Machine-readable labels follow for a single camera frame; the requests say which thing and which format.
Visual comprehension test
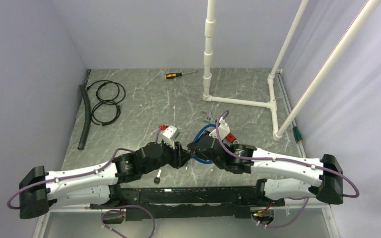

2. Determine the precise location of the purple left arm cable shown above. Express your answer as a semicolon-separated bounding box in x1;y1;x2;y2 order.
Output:
7;128;162;211

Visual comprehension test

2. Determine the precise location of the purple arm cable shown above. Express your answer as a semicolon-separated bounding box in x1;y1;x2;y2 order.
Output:
215;110;360;199
7;128;162;211

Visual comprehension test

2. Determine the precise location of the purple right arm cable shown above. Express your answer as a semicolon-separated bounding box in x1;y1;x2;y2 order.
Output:
215;110;360;199

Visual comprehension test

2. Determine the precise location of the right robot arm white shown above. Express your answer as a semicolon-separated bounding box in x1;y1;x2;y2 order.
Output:
188;136;344;206

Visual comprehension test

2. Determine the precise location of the blue cable lock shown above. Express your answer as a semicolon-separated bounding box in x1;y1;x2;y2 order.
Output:
191;124;219;165

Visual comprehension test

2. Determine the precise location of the white pvc pipe frame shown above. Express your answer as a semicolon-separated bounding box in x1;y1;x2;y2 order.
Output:
202;0;381;141

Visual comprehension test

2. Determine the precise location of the black foam tube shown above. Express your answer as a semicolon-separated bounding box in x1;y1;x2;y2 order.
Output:
77;84;92;150

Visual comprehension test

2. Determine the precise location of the black coiled cable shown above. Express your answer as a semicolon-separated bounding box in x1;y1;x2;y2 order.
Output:
86;80;127;127

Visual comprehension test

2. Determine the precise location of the green handled screwdriver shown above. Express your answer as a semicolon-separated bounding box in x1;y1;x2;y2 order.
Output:
292;126;303;143

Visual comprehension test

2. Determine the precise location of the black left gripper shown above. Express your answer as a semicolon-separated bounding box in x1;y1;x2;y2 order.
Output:
142;138;193;175

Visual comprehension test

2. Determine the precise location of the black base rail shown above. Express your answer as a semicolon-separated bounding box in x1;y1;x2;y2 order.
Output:
90;185;285;221

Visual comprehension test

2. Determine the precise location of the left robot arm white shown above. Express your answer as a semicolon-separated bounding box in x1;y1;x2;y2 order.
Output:
7;142;191;220

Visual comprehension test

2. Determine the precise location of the red handled adjustable wrench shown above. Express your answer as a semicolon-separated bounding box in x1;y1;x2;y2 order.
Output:
202;111;238;144

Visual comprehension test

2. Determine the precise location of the orange handled screwdriver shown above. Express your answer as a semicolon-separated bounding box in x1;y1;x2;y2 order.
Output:
165;70;198;79

